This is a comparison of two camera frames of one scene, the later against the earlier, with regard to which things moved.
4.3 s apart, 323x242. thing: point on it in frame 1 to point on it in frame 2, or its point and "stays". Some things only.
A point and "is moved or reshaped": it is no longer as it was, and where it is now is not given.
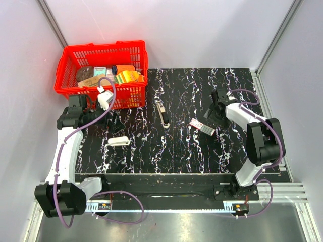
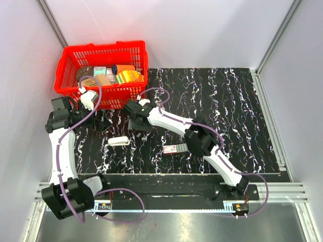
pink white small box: (109, 75) stays
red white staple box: (202, 126) is moved or reshaped
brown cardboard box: (94, 81) stays
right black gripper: (210, 108) to (132, 125)
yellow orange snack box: (128, 75) stays
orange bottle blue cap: (117, 68) stays
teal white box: (100, 71) stays
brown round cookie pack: (84, 72) stays
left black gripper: (116, 124) to (101, 124)
